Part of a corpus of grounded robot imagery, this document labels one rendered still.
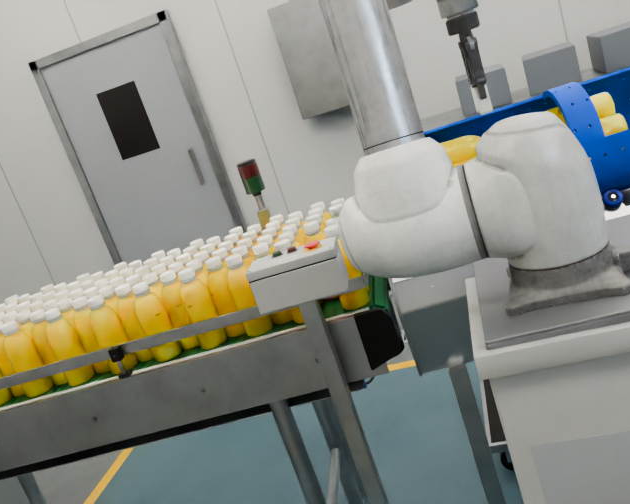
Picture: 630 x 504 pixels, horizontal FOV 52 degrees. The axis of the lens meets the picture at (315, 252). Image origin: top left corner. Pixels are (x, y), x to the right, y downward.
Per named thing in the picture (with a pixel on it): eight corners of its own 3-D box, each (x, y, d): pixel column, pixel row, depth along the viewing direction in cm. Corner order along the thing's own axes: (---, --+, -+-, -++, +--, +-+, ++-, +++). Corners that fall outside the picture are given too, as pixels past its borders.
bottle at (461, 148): (418, 178, 166) (489, 157, 163) (418, 179, 159) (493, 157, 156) (410, 152, 166) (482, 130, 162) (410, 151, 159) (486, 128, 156)
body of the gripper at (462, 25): (479, 8, 147) (489, 48, 149) (473, 10, 155) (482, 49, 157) (446, 19, 148) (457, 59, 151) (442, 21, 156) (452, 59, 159)
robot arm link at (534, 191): (622, 253, 93) (588, 105, 87) (495, 284, 98) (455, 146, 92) (598, 220, 108) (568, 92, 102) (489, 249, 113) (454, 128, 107)
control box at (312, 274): (348, 291, 138) (333, 246, 135) (260, 315, 141) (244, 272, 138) (349, 275, 147) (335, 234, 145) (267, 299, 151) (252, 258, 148)
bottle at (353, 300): (362, 295, 162) (340, 226, 157) (375, 301, 155) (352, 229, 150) (338, 307, 160) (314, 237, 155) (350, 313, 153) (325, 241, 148)
